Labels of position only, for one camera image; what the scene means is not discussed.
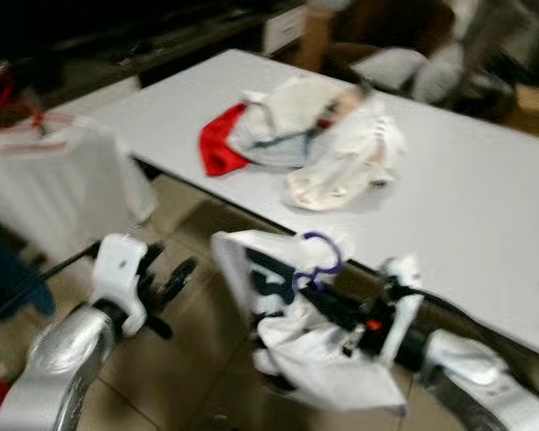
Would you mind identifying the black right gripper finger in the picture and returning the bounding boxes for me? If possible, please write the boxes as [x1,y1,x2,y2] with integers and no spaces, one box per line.
[298,280,344,315]
[301,292,342,331]

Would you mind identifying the purple plastic hanger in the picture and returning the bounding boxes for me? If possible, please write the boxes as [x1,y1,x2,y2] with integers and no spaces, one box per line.
[292,231,345,293]

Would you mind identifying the white shirt navy red print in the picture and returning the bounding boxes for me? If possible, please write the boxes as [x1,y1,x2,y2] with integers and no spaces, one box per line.
[211,228,411,416]

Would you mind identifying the red plastic hanger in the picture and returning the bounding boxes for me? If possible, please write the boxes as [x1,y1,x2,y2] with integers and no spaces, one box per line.
[0,65,53,136]

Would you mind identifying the cream shirt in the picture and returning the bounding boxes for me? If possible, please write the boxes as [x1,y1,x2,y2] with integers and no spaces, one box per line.
[283,94,408,213]

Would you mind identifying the red garment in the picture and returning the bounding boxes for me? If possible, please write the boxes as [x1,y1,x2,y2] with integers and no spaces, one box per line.
[198,101,254,178]

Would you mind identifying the white shirt printed sleeve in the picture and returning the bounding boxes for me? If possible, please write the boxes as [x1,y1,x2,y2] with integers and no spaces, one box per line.
[226,74,365,172]

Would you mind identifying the grey white pillow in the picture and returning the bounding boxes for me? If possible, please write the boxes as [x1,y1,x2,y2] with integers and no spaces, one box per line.
[411,40,473,106]

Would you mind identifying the tall cardboard box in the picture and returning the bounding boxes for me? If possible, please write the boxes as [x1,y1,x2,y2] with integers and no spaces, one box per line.
[295,7,335,75]

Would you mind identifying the white panel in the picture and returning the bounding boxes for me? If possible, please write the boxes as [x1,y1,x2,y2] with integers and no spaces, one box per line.
[261,4,308,57]

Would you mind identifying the dark brown chair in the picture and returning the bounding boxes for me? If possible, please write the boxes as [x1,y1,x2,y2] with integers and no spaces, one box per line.
[323,0,459,82]

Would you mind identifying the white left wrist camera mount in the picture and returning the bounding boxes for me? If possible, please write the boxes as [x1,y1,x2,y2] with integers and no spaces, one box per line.
[90,232,150,339]

